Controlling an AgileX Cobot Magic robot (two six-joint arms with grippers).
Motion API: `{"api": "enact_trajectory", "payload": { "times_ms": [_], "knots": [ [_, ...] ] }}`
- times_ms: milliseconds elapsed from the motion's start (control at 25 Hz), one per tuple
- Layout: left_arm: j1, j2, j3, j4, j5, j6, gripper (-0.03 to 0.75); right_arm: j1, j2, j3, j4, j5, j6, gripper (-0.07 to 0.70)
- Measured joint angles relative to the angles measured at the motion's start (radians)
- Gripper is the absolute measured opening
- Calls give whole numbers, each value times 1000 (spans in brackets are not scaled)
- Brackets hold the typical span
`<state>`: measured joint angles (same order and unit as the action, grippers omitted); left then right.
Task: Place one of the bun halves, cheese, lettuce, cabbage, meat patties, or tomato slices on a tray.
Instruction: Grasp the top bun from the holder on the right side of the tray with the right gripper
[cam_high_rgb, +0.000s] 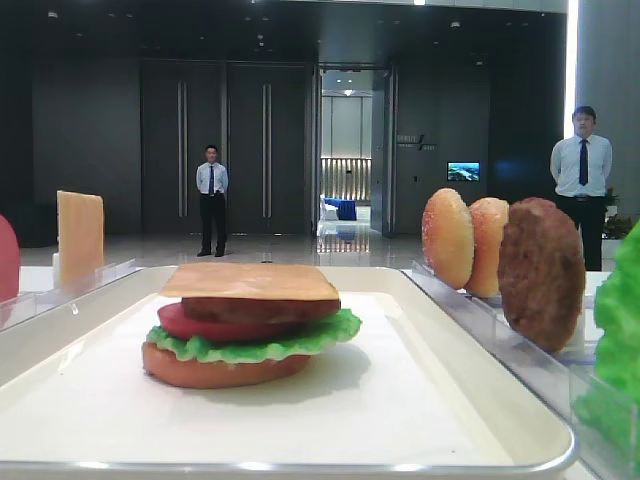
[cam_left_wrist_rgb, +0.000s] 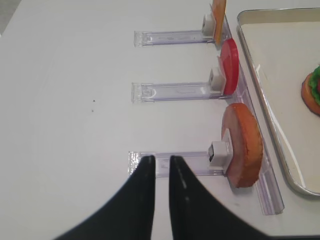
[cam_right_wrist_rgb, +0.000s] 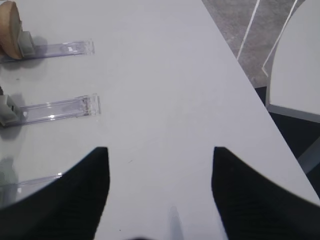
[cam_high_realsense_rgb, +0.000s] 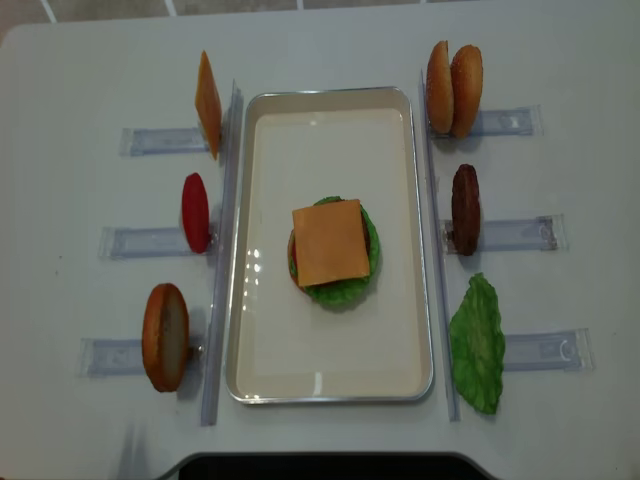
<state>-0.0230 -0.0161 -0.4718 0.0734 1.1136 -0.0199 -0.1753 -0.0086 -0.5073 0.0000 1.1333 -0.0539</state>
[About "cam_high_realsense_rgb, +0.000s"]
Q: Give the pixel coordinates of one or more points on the clear long rail left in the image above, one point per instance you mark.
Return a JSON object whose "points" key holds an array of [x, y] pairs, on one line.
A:
{"points": [[225, 252]]}

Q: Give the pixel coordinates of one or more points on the clear holder bottom left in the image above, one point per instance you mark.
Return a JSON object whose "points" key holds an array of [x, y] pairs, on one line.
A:
{"points": [[100, 358]]}

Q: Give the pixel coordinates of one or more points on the upright orange cheese slice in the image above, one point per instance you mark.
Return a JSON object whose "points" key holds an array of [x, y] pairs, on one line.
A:
{"points": [[208, 105]]}

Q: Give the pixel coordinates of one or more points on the white rectangular metal tray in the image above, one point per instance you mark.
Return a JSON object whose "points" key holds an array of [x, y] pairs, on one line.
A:
{"points": [[283, 346]]}

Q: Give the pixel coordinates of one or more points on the green lettuce leaf on stack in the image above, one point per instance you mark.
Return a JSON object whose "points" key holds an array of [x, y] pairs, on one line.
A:
{"points": [[343, 293]]}

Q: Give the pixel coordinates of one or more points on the clear holder middle right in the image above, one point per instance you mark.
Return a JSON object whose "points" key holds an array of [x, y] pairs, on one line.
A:
{"points": [[542, 233]]}

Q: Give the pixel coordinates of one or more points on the upright red tomato slice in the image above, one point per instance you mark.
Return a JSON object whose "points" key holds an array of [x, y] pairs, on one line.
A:
{"points": [[195, 213]]}

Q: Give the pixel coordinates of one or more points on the clear long rail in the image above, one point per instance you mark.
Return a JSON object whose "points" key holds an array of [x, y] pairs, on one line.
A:
{"points": [[453, 403], [225, 252]]}

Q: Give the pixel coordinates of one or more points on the orange cheese slice on stack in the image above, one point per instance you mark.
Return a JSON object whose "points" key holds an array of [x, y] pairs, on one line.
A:
{"points": [[330, 243]]}

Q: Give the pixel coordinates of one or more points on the black object at bottom edge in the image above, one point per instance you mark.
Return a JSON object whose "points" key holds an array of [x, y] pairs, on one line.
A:
{"points": [[329, 466]]}

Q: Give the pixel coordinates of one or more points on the clear long rail right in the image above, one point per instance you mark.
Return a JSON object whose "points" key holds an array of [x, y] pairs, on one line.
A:
{"points": [[453, 403]]}

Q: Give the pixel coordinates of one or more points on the clear holder middle left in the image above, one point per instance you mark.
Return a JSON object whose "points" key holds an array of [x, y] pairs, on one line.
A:
{"points": [[117, 243]]}

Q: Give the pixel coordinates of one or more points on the clear holder top right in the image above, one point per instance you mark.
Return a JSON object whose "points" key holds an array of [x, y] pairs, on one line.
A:
{"points": [[521, 121]]}

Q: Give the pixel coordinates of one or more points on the bun sesame one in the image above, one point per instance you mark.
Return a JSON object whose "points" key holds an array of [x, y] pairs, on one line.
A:
{"points": [[467, 83], [439, 89]]}

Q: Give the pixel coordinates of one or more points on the upright bottom bun left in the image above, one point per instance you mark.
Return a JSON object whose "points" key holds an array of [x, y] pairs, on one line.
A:
{"points": [[165, 337]]}

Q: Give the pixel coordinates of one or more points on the clear holder bottom right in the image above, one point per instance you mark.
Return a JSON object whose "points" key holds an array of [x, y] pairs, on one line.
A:
{"points": [[568, 350]]}

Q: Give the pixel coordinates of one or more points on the clear holder top left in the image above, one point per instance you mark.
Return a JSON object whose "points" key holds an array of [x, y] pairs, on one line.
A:
{"points": [[142, 142]]}

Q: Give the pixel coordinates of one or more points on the clear holder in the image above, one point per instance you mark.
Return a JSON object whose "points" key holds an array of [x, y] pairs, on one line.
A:
{"points": [[542, 233], [568, 350], [100, 358], [521, 121], [142, 142], [117, 243]]}

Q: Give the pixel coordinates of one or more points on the upright green lettuce leaf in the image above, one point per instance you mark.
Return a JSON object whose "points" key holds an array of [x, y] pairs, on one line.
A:
{"points": [[478, 346]]}

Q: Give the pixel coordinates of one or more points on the upright brown meat patty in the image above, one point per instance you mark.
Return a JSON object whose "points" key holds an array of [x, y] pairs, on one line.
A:
{"points": [[466, 212]]}

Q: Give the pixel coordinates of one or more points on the red tomato slice on stack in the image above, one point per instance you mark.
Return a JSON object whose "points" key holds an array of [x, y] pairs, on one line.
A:
{"points": [[293, 252]]}

